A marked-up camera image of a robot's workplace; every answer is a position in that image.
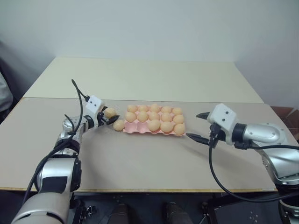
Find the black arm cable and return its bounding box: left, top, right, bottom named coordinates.
left=208, top=137, right=299, bottom=202
left=23, top=79, right=91, bottom=210

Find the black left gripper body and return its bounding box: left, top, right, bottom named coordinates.
left=96, top=111, right=107, bottom=128

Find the person in grey clothing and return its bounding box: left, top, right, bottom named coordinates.
left=0, top=41, right=14, bottom=120

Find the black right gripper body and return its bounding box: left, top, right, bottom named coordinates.
left=208, top=123, right=221, bottom=149

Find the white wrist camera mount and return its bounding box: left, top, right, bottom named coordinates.
left=85, top=95, right=105, bottom=118
left=206, top=103, right=239, bottom=146

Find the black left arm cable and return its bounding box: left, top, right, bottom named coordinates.
left=23, top=79, right=91, bottom=210

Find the dark rounded brown shape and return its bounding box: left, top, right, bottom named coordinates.
left=163, top=201, right=185, bottom=224
left=111, top=203, right=134, bottom=224

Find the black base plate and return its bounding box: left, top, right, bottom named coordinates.
left=201, top=194, right=288, bottom=224

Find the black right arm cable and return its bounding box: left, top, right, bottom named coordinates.
left=208, top=137, right=299, bottom=202

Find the black metal frame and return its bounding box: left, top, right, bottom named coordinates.
left=69, top=193, right=113, bottom=224

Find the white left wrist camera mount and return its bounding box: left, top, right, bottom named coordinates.
left=85, top=95, right=105, bottom=118

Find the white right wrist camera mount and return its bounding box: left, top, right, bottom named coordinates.
left=206, top=103, right=239, bottom=146

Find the pink egg tray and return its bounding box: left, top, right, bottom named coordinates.
left=123, top=105, right=187, bottom=137

